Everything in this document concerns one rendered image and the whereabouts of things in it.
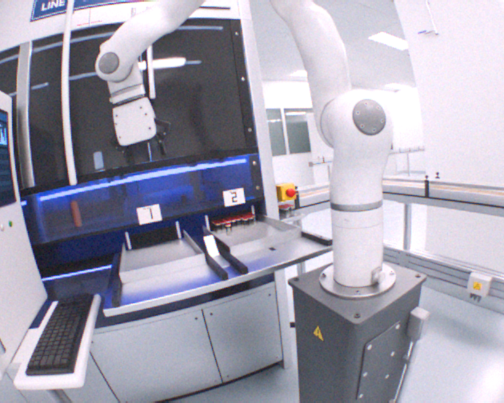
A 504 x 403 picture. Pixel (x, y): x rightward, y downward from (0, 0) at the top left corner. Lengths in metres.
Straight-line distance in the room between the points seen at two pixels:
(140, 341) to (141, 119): 0.90
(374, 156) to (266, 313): 0.98
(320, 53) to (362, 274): 0.47
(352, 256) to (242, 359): 0.97
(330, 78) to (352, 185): 0.23
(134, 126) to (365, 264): 0.60
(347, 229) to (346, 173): 0.12
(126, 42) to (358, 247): 0.63
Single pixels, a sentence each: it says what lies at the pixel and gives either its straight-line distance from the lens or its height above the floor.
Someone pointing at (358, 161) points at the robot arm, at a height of 1.15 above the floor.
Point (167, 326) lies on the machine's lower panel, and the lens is 1.19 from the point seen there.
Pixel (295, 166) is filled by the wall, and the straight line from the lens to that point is 6.72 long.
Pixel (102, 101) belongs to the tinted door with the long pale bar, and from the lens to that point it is 1.06.
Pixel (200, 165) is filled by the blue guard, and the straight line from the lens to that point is 1.03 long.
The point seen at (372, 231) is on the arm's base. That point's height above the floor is 1.00.
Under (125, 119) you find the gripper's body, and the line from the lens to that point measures 0.67.
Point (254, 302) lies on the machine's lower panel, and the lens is 1.26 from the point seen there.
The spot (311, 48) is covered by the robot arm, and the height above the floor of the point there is 1.39.
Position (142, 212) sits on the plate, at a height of 1.03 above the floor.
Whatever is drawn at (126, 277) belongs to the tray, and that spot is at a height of 0.90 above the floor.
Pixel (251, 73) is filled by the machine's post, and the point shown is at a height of 1.52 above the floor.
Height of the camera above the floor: 1.18
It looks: 10 degrees down
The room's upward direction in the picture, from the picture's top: 8 degrees counter-clockwise
